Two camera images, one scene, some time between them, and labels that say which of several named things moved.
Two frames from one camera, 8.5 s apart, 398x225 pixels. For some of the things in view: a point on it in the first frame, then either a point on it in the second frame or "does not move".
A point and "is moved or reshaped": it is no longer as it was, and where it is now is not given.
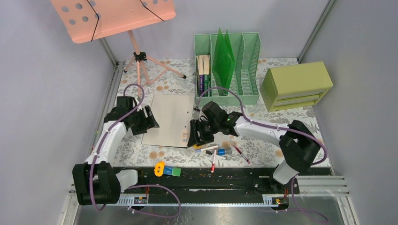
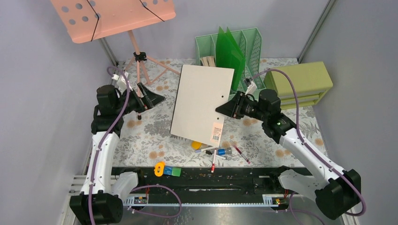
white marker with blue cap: (222, 152) does not move
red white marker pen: (213, 164) does not move
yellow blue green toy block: (160, 169) does not move
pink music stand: (88, 20) does not move
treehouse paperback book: (207, 76) to (211, 61)
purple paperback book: (200, 61) to (204, 61)
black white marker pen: (210, 152) does not move
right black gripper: (195, 126) to (231, 108)
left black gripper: (149, 121) to (151, 99)
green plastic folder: (223, 62) is moved or reshaped
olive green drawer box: (294, 86) does not move
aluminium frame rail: (69, 215) does not move
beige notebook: (173, 114) to (200, 91)
